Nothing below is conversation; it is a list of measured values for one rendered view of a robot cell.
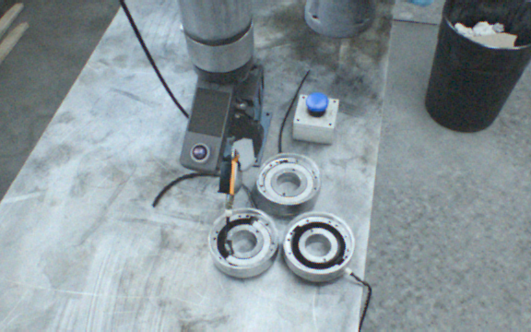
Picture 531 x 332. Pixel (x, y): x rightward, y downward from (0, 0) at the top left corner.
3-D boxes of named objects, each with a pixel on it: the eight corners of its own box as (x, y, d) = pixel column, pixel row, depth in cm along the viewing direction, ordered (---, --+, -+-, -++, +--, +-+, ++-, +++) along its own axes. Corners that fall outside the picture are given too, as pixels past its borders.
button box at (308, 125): (332, 145, 95) (334, 126, 91) (292, 139, 96) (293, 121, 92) (337, 112, 100) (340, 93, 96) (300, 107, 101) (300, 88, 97)
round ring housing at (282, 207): (326, 212, 87) (329, 198, 83) (263, 223, 86) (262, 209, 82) (312, 162, 93) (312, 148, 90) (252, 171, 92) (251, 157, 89)
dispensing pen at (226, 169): (212, 247, 78) (221, 136, 73) (219, 236, 82) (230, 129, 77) (227, 250, 78) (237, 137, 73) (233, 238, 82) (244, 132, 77)
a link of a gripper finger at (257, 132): (268, 150, 73) (259, 107, 66) (266, 160, 72) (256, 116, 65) (236, 148, 74) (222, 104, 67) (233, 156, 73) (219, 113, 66)
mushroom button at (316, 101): (325, 128, 94) (327, 108, 90) (302, 124, 95) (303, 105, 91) (328, 112, 97) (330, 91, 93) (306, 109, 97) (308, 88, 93)
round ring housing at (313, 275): (268, 256, 82) (267, 243, 79) (312, 213, 87) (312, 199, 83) (323, 300, 78) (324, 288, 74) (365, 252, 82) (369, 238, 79)
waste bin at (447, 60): (507, 146, 198) (556, 54, 164) (413, 133, 202) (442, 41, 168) (502, 82, 218) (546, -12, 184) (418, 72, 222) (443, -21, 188)
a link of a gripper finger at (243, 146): (270, 146, 80) (261, 104, 72) (262, 179, 76) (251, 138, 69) (250, 144, 80) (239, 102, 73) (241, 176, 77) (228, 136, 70)
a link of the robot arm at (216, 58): (243, 51, 55) (167, 41, 56) (246, 82, 59) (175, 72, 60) (259, 3, 59) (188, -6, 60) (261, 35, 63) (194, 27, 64)
